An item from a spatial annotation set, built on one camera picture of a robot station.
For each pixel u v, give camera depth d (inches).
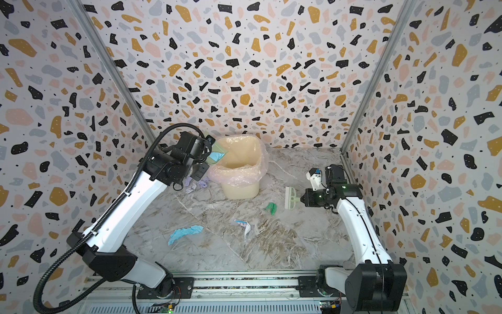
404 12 28.4
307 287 28.9
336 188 21.9
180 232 34.4
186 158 20.0
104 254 15.8
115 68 33.6
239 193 37.5
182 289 28.8
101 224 15.7
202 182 25.0
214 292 28.9
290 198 34.5
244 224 35.3
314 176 28.8
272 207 37.6
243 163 38.7
